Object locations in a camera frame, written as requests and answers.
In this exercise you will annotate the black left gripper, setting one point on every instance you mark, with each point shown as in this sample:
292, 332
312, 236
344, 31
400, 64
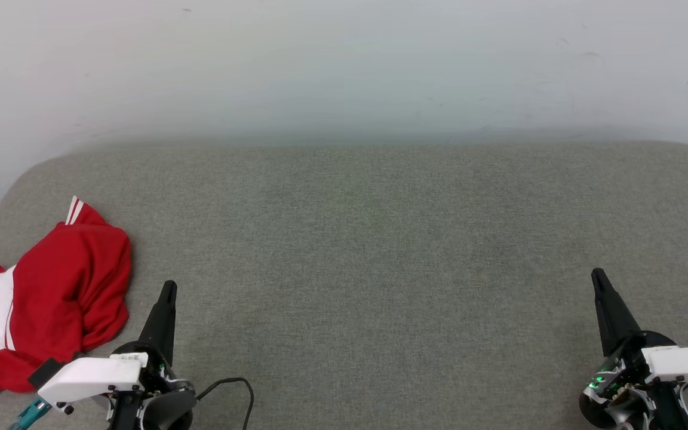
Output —
156, 376

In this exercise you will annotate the red and white shirt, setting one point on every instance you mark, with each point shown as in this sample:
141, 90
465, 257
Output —
63, 280

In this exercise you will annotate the white left wrist camera cover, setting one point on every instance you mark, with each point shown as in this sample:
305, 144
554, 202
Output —
90, 376

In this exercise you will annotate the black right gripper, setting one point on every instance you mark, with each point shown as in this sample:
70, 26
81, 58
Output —
619, 388

